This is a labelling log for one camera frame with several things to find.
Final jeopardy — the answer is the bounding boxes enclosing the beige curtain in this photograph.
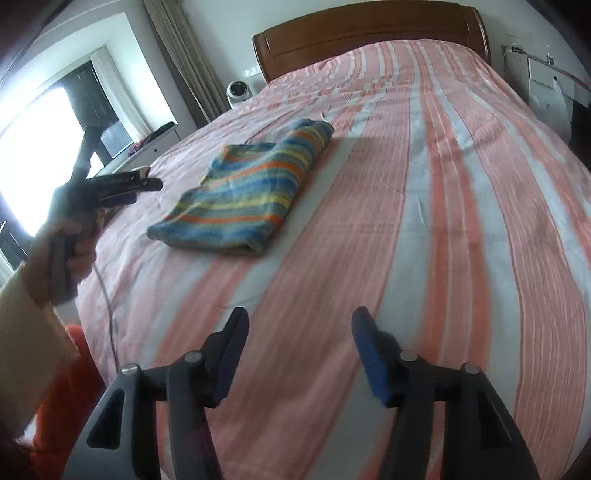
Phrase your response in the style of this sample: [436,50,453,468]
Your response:
[143,0,232,131]

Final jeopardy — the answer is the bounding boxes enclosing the small white fan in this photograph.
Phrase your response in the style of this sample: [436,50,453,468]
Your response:
[226,79,256,109]

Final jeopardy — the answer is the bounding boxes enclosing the wooden bed headboard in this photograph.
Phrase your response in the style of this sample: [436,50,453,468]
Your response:
[252,0,491,85]

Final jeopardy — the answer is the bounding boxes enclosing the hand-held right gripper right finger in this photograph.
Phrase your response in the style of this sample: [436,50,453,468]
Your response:
[351,306,541,480]

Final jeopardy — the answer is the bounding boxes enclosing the person's orange pants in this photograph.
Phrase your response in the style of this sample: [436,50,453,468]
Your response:
[25,323,108,480]

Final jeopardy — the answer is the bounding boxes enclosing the pink striped bedspread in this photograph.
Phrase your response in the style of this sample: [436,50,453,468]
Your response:
[74,39,591,480]

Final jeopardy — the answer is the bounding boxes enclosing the window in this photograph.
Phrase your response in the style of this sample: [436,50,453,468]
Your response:
[0,44,139,273]

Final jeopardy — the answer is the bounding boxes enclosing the thin grey cable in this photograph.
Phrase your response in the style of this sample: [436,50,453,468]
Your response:
[92,261,126,370]

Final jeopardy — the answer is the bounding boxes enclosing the white sheer curtain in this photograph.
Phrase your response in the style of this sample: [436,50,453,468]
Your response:
[90,46,153,141]

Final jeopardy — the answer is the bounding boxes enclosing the person's left forearm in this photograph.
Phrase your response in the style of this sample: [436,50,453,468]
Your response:
[0,265,80,441]

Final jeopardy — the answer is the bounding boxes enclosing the white desk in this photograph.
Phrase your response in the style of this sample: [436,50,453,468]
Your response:
[525,48,591,144]

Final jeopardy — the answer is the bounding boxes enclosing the person's left hand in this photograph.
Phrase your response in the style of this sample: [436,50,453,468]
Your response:
[27,216,99,306]

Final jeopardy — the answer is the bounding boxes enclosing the striped knit sweater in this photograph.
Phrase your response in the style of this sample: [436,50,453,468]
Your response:
[146,118,335,258]

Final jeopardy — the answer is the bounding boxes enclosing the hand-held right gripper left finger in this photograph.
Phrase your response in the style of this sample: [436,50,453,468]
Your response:
[62,306,250,480]

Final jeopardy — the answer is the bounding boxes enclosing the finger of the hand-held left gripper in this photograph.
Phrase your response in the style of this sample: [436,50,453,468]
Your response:
[100,167,151,187]
[100,178,164,205]

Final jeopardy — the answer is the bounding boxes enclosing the white cabinet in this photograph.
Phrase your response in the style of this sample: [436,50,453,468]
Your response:
[99,122,182,172]

